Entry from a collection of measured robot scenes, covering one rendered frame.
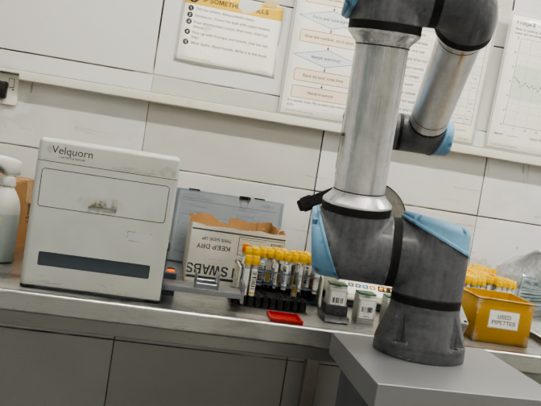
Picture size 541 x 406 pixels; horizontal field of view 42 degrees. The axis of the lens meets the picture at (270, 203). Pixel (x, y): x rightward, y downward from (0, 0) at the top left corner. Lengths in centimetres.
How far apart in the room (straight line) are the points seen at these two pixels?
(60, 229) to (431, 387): 79
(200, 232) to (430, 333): 76
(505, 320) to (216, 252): 69
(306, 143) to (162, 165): 76
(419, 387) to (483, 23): 56
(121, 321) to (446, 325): 63
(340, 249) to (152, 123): 106
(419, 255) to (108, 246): 63
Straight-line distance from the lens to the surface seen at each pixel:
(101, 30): 211
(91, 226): 145
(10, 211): 170
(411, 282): 116
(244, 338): 148
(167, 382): 218
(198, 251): 174
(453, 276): 117
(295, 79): 210
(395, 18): 111
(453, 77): 127
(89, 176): 144
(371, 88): 112
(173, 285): 147
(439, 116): 136
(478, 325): 165
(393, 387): 102
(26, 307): 145
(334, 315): 156
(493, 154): 224
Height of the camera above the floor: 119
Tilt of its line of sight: 3 degrees down
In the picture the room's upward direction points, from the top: 9 degrees clockwise
